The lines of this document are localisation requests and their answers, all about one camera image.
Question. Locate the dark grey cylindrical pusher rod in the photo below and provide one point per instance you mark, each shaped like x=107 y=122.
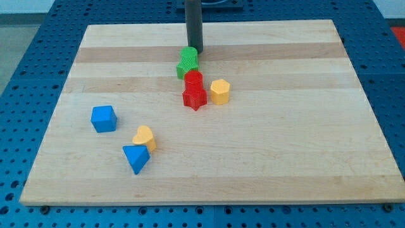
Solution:
x=194 y=24

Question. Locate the green circle block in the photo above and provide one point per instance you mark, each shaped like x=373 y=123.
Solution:
x=189 y=54

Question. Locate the green star block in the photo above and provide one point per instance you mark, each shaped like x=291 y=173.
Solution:
x=185 y=66

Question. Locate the red circle block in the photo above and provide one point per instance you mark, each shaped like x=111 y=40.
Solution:
x=193 y=80

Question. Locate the red star block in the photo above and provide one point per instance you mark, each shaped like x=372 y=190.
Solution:
x=194 y=98

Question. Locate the yellow hexagon block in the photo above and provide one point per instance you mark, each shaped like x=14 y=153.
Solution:
x=220 y=91

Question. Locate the yellow heart block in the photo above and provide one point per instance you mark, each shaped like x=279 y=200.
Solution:
x=145 y=137

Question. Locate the blue cube block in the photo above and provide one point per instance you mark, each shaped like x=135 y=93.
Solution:
x=103 y=119

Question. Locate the blue triangle block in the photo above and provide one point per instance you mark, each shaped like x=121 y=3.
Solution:
x=137 y=156

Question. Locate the light wooden board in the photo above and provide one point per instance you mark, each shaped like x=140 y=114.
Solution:
x=298 y=128

